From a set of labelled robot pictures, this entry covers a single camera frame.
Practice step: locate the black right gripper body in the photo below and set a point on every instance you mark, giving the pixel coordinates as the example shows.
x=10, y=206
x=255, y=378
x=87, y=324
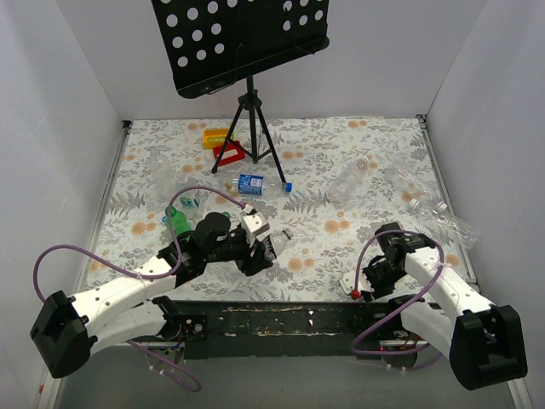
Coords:
x=374, y=280

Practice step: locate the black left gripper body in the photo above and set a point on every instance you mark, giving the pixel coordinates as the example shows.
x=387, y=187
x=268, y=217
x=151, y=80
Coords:
x=254, y=254

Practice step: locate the green plastic bottle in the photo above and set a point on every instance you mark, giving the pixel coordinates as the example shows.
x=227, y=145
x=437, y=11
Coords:
x=177, y=220

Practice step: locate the black bottle cap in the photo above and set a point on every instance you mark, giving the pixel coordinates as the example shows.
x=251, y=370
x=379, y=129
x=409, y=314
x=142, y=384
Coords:
x=287, y=233

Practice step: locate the clear bottle lemon label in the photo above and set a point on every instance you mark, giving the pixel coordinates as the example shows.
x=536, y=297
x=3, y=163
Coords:
x=190, y=200

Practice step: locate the clear bottle white cap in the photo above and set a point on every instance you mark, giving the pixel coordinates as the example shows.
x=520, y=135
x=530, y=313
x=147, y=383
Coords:
x=162, y=173

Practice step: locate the clear bottle black label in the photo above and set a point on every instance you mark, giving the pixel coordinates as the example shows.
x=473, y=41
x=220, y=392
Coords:
x=275, y=244

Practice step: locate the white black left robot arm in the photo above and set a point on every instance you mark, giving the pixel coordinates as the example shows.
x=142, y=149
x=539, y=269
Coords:
x=70, y=329

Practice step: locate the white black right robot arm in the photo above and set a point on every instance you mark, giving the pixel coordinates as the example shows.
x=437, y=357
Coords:
x=483, y=342

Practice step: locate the clear bottle blue label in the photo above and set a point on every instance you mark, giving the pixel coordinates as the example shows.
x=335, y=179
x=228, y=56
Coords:
x=254, y=185

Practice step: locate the small clear bottle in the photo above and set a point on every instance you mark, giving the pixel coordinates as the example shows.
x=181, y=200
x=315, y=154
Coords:
x=348, y=181

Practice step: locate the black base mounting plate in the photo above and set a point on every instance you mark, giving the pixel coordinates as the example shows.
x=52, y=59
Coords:
x=206, y=330

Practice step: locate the floral patterned table mat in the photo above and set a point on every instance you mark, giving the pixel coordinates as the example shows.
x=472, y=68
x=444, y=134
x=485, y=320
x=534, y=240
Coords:
x=329, y=238

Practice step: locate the red plastic box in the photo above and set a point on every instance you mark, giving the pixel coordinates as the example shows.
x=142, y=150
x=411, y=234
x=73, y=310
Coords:
x=233, y=153

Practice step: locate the yellow plastic box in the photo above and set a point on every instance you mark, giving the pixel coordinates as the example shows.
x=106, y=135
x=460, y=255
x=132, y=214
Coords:
x=212, y=138

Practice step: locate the black perforated music stand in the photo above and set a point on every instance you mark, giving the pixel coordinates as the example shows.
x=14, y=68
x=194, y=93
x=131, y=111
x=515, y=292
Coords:
x=211, y=45

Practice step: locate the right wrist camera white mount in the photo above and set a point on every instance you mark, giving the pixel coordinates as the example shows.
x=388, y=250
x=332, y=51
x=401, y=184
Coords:
x=357, y=286

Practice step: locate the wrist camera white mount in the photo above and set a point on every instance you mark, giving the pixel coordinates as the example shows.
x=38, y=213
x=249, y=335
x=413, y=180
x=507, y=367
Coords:
x=254, y=224
x=357, y=286

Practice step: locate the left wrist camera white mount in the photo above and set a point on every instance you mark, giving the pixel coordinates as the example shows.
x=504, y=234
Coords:
x=254, y=224

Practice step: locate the aluminium frame rail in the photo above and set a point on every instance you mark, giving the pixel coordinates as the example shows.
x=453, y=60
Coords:
x=303, y=237

